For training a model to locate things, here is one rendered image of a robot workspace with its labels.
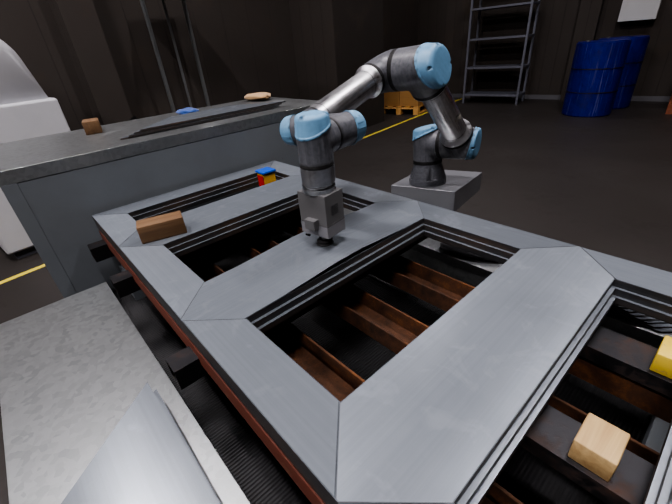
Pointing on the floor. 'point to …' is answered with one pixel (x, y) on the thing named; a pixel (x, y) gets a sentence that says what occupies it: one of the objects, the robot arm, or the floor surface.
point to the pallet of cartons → (402, 103)
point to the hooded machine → (41, 119)
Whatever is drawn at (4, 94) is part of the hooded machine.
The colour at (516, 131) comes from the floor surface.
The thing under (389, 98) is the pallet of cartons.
